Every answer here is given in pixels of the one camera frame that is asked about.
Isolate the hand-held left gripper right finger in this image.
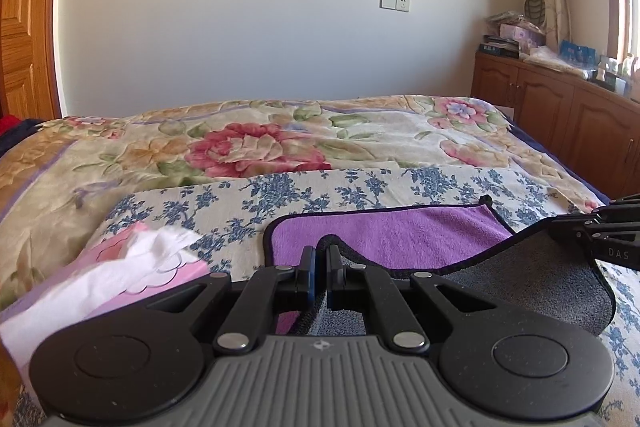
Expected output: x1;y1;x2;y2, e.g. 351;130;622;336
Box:
326;245;496;352

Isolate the wooden cabinet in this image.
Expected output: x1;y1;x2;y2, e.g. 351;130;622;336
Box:
470;52;640;204

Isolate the purple and grey towel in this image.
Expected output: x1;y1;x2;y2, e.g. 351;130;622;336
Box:
262;195;616;338

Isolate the large flower print blanket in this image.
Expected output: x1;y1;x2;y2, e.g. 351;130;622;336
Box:
0;94;608;313

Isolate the white tissue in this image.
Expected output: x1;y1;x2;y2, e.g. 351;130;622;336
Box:
0;227;198;373

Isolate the white plastic bag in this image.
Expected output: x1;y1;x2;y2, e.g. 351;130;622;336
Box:
521;46;597;74

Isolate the wooden door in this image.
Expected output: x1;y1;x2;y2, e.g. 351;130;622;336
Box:
0;0;68;122

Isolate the blue packet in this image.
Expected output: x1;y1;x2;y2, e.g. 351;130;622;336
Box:
558;39;599;66

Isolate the pink tissue box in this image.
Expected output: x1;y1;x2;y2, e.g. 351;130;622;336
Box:
0;221;212;360

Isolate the pink patterned box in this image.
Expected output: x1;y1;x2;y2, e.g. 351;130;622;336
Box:
500;23;547;50

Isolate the blue floral sheet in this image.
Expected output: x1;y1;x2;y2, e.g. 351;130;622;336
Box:
15;164;640;427

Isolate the dark blue bed sheet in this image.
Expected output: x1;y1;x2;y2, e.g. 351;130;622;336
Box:
512;119;612;202

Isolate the clear plastic bag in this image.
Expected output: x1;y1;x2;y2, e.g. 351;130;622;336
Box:
486;10;527;28

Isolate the dark box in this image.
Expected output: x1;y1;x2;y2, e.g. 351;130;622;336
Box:
587;71;632;96

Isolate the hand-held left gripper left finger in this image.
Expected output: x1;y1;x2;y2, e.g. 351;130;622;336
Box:
145;247;319;354

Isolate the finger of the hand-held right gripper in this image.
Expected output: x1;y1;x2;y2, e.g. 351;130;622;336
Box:
594;194;640;214
547;213;640;249

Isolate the stack of dark books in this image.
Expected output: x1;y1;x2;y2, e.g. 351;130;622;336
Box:
477;35;522;58

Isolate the woven hand fan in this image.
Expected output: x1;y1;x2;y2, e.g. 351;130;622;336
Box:
523;0;549;28

